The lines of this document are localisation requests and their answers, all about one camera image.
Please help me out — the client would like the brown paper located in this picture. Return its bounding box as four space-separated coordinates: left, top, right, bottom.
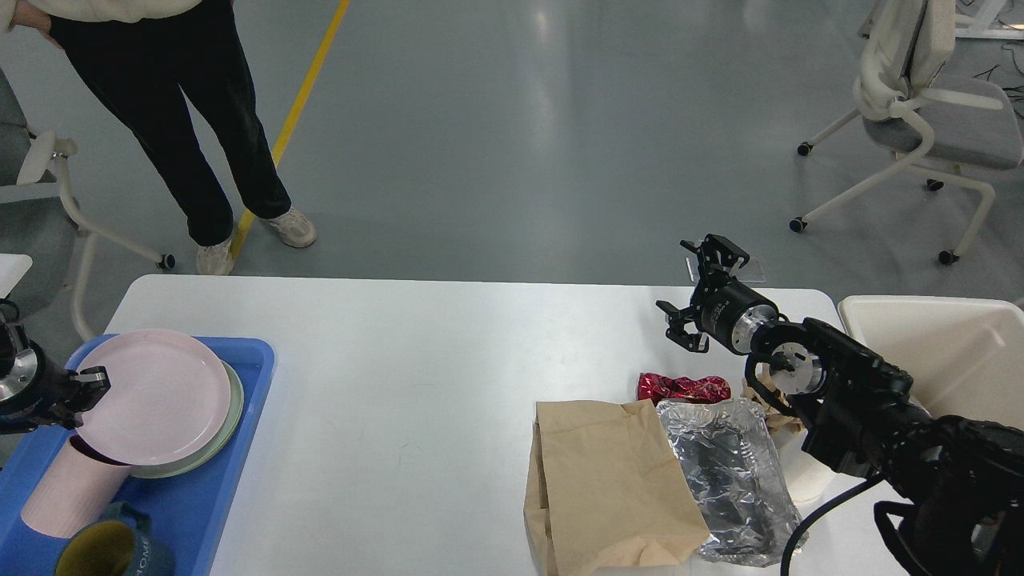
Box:
743 372 806 435

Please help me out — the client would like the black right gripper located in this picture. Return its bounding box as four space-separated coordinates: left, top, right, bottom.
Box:
656 234 780 356

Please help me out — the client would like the white table at left edge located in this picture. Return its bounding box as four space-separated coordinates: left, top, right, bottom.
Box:
0 253 33 298

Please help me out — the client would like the crumpled aluminium foil tray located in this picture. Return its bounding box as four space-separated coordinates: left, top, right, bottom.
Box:
656 398 802 568

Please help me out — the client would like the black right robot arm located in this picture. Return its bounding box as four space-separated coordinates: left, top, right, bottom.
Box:
656 234 1023 575

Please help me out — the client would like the grey chair at left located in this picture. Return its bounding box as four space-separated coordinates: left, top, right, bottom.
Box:
1 76 177 340

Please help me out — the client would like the brown paper bag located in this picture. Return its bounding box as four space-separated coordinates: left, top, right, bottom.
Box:
523 398 710 575

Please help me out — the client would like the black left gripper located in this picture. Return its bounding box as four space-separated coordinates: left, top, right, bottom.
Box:
1 342 112 434

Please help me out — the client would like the pink plate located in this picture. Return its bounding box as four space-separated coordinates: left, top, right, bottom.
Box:
78 329 233 466

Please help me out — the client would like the pink mug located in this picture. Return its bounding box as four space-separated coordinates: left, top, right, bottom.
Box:
22 435 131 538

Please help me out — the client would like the person in black trousers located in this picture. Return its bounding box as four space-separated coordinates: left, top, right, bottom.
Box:
2 1 318 276

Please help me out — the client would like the white grey office chair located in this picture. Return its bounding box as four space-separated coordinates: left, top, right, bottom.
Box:
790 1 1022 266

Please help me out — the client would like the white paper cup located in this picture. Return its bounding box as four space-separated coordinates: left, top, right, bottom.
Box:
772 430 837 506

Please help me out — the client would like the light green plate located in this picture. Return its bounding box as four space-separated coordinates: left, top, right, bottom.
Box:
130 362 245 480

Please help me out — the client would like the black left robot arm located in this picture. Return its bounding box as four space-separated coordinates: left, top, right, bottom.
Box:
1 299 112 434

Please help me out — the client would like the white plastic bin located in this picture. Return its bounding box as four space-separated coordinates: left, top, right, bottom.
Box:
838 295 1023 429

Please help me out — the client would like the crushed red can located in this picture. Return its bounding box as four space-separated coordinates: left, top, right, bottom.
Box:
636 372 732 405

